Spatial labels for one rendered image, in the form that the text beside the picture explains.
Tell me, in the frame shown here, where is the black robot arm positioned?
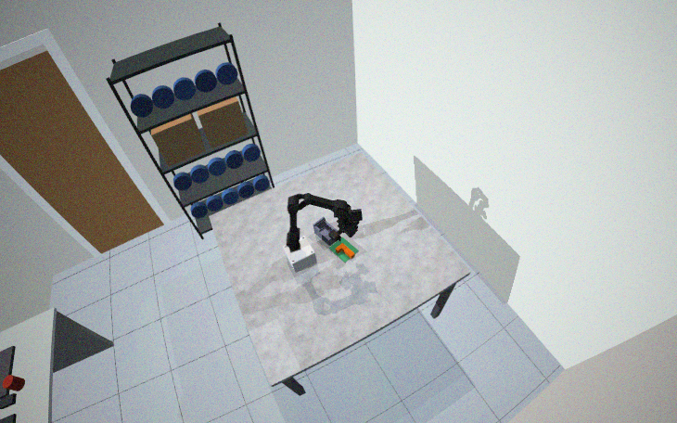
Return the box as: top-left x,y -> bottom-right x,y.
287,193 -> 363,252

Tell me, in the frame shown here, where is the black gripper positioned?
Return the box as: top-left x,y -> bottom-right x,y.
328,218 -> 359,241

